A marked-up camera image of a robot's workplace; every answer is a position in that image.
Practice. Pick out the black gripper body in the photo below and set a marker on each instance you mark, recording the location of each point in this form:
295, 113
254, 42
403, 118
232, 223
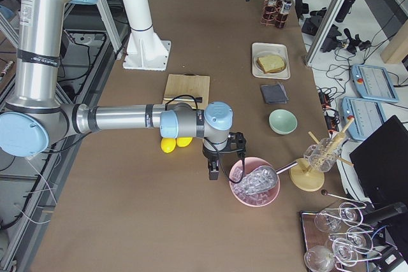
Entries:
210, 154

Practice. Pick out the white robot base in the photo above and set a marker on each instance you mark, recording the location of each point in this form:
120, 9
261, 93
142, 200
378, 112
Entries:
145, 49

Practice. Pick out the cream rabbit tray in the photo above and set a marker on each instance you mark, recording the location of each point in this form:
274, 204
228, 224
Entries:
274, 58

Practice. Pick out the glassware tray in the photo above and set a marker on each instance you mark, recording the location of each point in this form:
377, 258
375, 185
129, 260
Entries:
337, 238

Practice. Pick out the tea bottle right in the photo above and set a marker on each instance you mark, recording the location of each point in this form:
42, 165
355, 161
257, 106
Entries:
270, 9

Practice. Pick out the tea bottle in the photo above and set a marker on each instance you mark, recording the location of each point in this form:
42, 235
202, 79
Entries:
270, 9
284, 12

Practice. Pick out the whole lemon upper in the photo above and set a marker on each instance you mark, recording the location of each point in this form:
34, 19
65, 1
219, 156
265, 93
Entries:
183, 141

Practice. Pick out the whole lemon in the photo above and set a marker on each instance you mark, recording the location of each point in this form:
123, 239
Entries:
183, 141
168, 145

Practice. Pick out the tea bottle front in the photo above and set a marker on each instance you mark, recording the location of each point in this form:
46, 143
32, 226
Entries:
284, 12

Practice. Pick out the whole lemon lower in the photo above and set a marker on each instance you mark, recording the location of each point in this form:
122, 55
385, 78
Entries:
168, 145

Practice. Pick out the steel ice scoop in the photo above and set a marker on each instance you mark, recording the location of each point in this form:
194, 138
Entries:
263, 179

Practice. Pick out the pink ice bowl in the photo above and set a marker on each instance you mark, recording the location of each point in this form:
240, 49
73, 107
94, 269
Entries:
236, 175

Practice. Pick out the steel muddler black tip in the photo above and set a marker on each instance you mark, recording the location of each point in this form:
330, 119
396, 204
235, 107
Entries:
184, 98

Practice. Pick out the bread slice under egg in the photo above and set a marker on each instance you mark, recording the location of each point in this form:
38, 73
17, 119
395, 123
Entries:
258, 65

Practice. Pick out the mint green bowl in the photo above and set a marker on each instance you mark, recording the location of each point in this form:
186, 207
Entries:
282, 122

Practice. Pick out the bamboo cutting board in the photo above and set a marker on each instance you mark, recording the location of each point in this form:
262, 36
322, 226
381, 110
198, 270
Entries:
194, 85

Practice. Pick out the grey folded cloth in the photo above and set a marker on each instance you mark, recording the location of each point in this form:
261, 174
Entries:
274, 94

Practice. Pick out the wooden cup stand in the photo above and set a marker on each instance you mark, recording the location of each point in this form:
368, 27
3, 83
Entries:
309, 179

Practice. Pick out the glass mug on stand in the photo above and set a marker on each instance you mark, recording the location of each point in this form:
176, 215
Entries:
322, 156

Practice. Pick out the blue teach pendant far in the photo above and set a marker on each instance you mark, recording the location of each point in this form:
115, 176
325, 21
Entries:
372, 82

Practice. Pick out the blue teach pendant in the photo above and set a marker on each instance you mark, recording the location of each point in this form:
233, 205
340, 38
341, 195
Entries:
372, 82
368, 116

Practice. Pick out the blue teach pendant near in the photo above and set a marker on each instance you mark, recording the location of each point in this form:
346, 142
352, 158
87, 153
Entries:
368, 116

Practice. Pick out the black monitor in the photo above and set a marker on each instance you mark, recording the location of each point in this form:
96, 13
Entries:
380, 163

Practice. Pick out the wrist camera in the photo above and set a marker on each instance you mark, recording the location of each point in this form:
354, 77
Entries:
236, 143

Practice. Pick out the copper wire bottle rack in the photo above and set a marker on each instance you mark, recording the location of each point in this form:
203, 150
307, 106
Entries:
277, 16

